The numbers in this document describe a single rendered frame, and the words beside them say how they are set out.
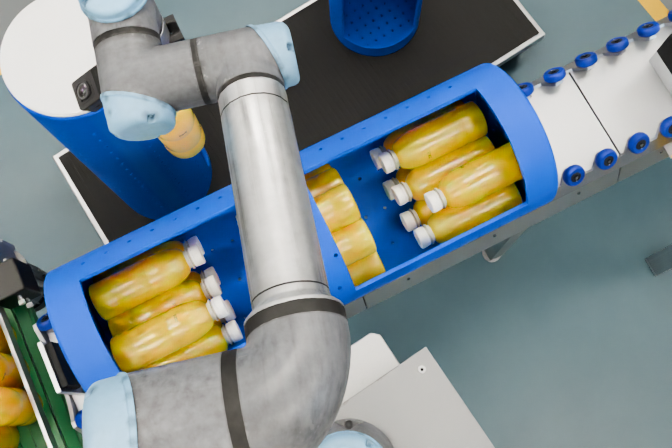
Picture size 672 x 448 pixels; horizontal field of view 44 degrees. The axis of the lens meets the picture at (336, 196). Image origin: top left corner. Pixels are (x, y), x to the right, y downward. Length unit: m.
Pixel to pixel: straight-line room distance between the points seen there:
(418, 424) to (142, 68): 0.71
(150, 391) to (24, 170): 2.19
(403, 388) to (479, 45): 1.56
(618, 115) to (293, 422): 1.26
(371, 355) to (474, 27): 1.52
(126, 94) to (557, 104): 1.09
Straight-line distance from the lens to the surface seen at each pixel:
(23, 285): 1.70
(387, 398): 1.33
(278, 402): 0.71
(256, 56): 0.91
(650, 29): 1.86
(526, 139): 1.44
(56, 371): 1.61
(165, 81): 0.92
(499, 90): 1.46
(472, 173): 1.49
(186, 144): 1.37
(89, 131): 1.80
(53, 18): 1.82
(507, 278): 2.63
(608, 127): 1.81
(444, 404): 1.34
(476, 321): 2.60
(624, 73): 1.86
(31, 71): 1.78
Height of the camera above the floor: 2.56
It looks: 75 degrees down
